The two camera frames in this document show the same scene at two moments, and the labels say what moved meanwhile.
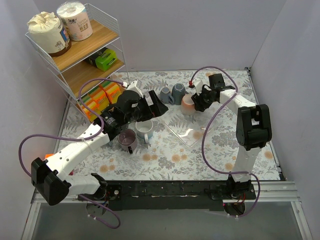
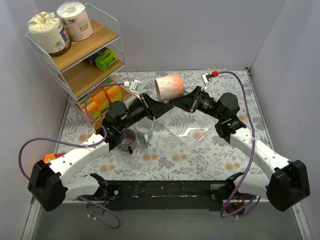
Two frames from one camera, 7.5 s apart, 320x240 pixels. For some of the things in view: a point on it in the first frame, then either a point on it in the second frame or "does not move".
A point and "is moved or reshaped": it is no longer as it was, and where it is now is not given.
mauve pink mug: (127, 139) does not move
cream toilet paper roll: (46, 36) does not move
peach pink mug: (188, 105) is moved or reshaped
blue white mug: (144, 129) does not move
